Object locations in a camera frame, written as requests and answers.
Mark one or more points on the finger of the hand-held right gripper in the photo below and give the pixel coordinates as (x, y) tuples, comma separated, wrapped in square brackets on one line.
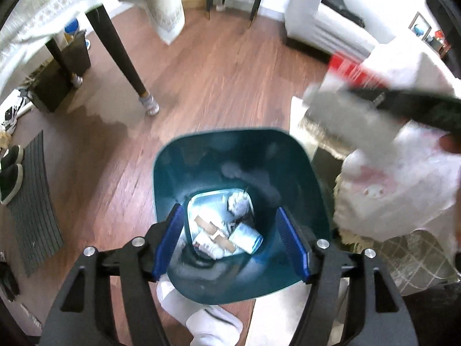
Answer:
[(399, 102)]

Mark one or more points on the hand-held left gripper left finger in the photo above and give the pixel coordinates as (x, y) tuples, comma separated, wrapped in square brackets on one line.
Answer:
[(167, 241)]

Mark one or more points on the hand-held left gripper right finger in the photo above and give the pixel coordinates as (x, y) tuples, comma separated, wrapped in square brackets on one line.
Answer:
[(292, 245)]

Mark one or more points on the red and white carton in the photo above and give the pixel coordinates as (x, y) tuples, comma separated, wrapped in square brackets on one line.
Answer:
[(345, 115)]

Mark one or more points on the teal plastic trash bin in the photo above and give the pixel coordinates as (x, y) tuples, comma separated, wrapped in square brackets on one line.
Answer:
[(252, 151)]

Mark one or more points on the white paper scrap in bin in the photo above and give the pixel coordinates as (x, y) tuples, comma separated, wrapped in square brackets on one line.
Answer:
[(209, 247)]

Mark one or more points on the white and blue paper cup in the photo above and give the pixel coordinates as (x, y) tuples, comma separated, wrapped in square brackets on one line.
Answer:
[(246, 239)]

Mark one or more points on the brown cardboard piece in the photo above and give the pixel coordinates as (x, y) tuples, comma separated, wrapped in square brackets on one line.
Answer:
[(212, 231)]

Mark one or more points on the crumpled white paper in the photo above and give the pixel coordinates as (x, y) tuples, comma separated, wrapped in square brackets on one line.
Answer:
[(239, 205)]

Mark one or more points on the framed picture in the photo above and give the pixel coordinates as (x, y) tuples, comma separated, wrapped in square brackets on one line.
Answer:
[(421, 25)]

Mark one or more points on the person's white socked foot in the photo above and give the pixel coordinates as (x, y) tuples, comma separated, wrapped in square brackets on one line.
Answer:
[(201, 324)]

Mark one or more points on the white plastic bag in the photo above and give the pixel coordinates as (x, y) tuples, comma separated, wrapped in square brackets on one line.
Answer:
[(396, 194)]

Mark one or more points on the white sofa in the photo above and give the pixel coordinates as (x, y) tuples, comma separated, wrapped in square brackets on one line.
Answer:
[(324, 32)]

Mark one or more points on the patterned beige rug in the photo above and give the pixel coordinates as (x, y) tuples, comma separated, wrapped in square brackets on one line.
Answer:
[(414, 259)]

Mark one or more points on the dark grey floor mat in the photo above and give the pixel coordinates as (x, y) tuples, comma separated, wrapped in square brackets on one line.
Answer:
[(34, 216)]

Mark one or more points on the black slipper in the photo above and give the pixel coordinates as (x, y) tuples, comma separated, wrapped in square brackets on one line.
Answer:
[(9, 277)]

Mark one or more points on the dark green shoe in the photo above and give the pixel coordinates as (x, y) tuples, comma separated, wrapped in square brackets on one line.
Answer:
[(10, 158), (10, 185)]

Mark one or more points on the dark wooden table leg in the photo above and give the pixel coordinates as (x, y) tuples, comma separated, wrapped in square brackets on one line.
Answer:
[(122, 65), (63, 61)]

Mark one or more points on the black storage box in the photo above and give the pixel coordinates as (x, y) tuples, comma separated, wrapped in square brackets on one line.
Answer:
[(57, 79)]

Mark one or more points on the white sneaker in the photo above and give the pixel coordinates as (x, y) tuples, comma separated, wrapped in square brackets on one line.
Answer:
[(9, 119)]

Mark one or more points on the blue capped bottle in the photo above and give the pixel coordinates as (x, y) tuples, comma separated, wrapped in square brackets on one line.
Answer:
[(72, 27)]

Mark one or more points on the table with beige tablecloth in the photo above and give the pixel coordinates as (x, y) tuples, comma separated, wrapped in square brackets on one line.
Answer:
[(54, 0)]

